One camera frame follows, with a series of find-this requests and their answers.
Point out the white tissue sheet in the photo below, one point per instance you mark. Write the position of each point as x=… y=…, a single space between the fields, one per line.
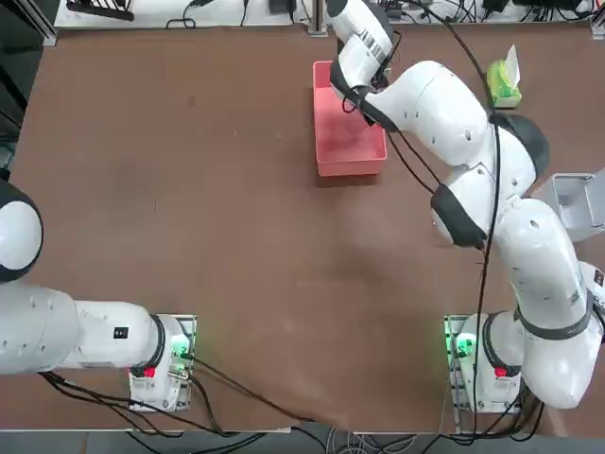
x=513 y=66

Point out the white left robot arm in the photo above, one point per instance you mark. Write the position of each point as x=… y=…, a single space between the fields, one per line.
x=94 y=336

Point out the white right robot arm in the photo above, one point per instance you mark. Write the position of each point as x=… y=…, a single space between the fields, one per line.
x=449 y=109

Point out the pink plastic container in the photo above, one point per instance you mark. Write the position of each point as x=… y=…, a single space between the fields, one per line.
x=350 y=142

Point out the green tissue pack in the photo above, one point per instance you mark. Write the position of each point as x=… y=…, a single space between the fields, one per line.
x=501 y=90

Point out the white bin with flip lid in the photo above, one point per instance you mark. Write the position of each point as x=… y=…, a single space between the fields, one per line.
x=576 y=208

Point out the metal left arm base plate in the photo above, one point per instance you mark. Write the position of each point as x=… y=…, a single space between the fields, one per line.
x=189 y=326

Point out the aluminium frame post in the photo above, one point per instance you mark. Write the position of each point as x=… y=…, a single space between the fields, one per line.
x=317 y=19

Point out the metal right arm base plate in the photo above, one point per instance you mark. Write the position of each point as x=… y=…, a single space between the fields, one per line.
x=454 y=378

